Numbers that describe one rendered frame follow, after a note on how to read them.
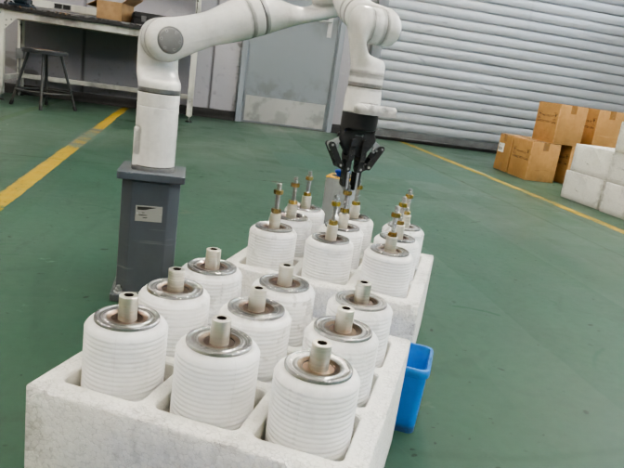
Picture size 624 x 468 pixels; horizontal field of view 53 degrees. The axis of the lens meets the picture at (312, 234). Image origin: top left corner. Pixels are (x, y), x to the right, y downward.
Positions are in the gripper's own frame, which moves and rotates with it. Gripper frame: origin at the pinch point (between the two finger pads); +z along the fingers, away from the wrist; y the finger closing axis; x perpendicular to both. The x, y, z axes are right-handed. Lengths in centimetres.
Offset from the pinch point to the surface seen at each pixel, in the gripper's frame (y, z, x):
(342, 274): 5.7, 16.0, 13.9
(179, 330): 42, 14, 41
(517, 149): -287, 14, -274
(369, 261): 2.3, 12.1, 17.4
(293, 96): -175, 3, -485
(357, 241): -1.9, 12.2, 4.2
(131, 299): 50, 8, 46
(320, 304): 10.5, 21.0, 16.4
